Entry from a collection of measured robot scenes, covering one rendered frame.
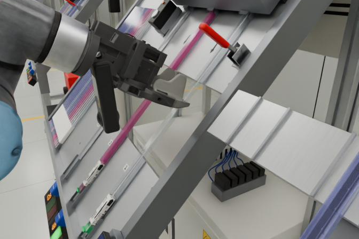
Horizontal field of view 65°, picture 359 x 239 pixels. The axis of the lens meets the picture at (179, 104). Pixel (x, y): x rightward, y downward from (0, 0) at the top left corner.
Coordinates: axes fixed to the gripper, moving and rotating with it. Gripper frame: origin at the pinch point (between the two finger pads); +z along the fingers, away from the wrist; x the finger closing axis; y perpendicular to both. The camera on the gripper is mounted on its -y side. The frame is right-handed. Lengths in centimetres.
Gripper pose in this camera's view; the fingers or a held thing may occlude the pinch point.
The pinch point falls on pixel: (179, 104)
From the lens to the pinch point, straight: 52.8
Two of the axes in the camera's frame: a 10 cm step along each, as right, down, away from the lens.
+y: 4.3, -8.9, -1.1
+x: -4.8, -3.3, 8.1
